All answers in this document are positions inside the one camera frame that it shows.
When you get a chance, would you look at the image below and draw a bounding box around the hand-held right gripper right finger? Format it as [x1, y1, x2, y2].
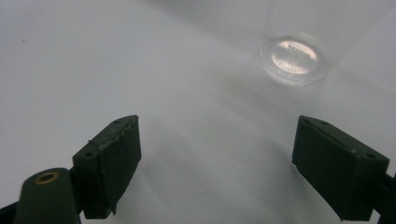
[291, 115, 390, 222]

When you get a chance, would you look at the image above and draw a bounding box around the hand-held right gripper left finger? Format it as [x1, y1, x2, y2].
[72, 114, 142, 220]

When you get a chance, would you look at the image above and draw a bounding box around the clear glass cup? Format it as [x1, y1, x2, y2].
[258, 0, 396, 90]

